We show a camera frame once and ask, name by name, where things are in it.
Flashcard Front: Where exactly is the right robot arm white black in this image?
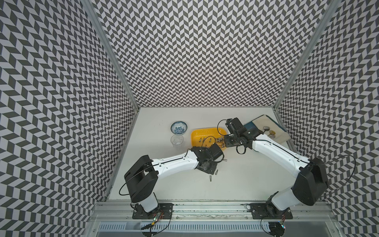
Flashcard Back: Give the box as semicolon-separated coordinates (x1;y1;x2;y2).
224;118;329;216

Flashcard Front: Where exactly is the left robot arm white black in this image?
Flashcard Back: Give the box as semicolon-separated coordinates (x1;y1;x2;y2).
124;144;225;213

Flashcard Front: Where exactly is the aluminium front rail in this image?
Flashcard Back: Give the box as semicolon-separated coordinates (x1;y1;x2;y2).
89;200;337;222

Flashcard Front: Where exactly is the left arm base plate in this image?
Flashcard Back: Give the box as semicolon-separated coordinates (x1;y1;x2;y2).
132;203;174;220

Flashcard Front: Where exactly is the blue white patterned bowl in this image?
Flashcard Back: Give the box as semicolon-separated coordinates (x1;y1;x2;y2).
170;121;188;135

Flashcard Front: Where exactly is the yellow plastic storage box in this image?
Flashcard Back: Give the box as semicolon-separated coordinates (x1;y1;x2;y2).
190;127;226;150

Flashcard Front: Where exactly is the beige cloth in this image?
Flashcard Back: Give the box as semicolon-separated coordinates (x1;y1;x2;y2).
252;115;290;144

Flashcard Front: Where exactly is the clear plastic cup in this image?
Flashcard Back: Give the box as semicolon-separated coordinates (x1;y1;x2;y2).
170;134;184;148

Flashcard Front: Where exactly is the teal blue tray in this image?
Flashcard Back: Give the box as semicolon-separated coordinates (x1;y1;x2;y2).
248;115;287;133

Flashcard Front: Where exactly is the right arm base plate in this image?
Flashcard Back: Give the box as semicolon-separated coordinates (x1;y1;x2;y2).
248;203;293;220

